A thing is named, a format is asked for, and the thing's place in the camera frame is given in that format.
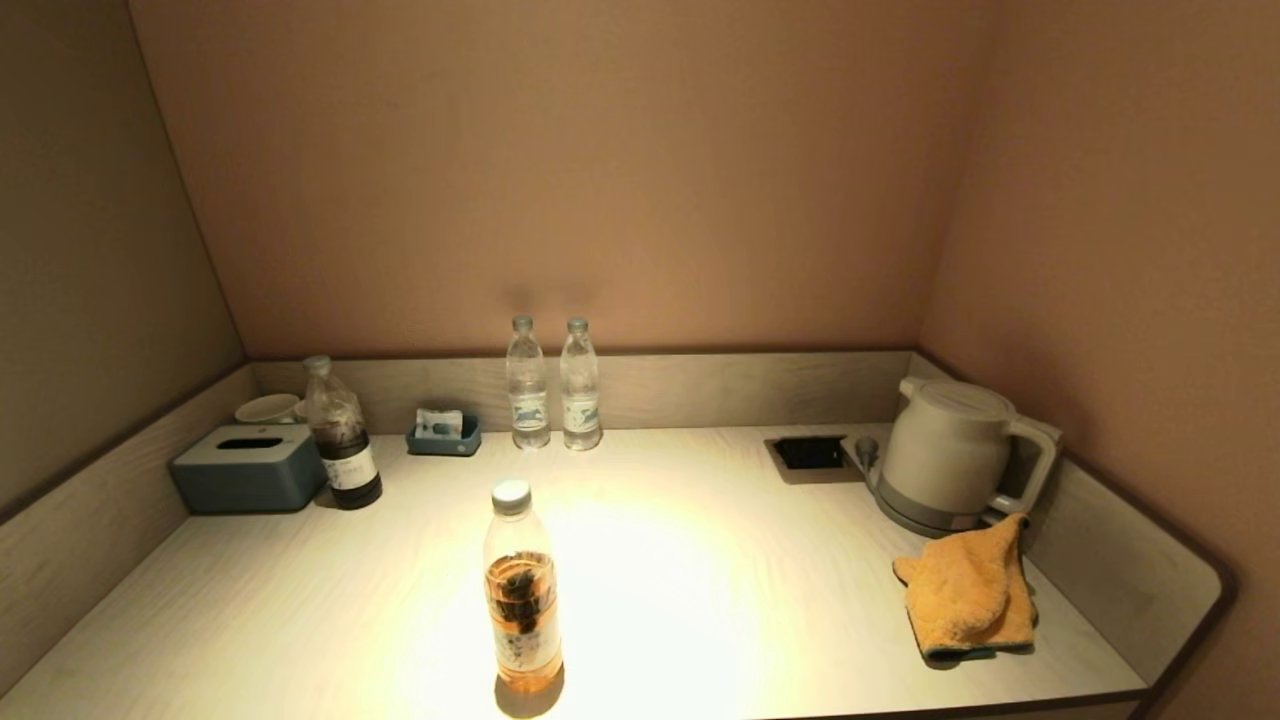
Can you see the recessed black power socket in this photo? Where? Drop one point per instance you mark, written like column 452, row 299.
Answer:
column 810, row 453

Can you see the small blue tray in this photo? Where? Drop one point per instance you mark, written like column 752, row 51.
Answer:
column 445, row 444

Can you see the white ceramic cup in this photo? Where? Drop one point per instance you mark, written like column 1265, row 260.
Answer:
column 268, row 408

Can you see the clear water bottle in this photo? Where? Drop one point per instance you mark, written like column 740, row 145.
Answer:
column 580, row 390
column 527, row 385

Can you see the dark liquid bottle white label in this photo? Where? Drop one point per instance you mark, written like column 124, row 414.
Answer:
column 345, row 450

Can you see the grey kettle plug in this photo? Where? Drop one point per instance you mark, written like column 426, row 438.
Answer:
column 866, row 450

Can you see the orange microfibre cloth grey underside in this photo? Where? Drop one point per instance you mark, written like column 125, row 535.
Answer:
column 965, row 590

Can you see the grey kettle base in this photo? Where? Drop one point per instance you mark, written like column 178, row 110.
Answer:
column 915, row 520

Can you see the white electric kettle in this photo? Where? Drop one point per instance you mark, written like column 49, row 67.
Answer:
column 945, row 440

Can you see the amber tea bottle white cap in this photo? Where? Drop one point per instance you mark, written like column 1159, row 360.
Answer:
column 522, row 610

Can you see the grey-blue tissue box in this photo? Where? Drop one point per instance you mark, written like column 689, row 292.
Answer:
column 245, row 475

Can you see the sachet packets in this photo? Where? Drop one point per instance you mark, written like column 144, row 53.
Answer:
column 438, row 423

